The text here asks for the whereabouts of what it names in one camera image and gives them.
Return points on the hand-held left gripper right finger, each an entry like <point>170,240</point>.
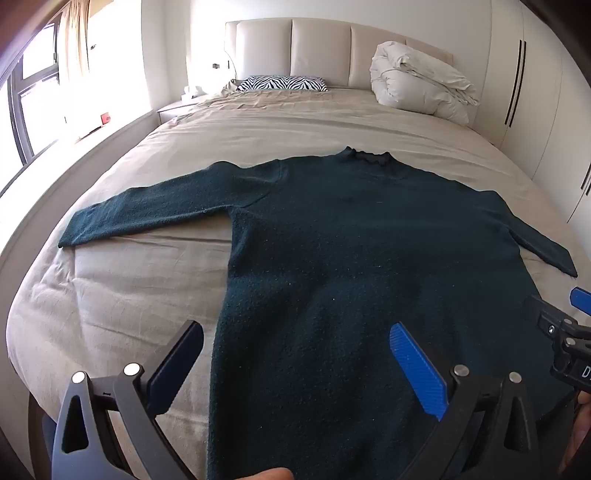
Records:
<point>418,374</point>

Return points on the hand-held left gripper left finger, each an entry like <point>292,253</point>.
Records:
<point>178,364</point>

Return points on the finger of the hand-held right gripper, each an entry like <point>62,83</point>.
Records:
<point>549,316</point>
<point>581,301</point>

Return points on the dark teal knit sweater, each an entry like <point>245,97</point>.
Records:
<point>346,277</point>

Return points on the person's right hand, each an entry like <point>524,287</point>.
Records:
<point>581,424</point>

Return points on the person's left hand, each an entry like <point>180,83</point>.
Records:
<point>270,474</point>

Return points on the white wardrobe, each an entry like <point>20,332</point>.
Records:
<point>545,92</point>

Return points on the bed with beige sheet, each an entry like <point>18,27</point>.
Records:
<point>277,129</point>

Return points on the white nightstand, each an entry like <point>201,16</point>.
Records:
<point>178,108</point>

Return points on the small red object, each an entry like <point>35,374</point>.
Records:
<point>105,118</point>

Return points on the white folded duvet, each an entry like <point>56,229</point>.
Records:
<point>415,83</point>

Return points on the white tissue box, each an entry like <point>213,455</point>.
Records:
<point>193,91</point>

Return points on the zebra print pillow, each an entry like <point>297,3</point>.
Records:
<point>281,84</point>

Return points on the beige curtain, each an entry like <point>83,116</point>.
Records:
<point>74,46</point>

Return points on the window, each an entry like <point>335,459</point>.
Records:
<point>37,60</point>

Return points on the cream padded headboard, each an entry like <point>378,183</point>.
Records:
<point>318,46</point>

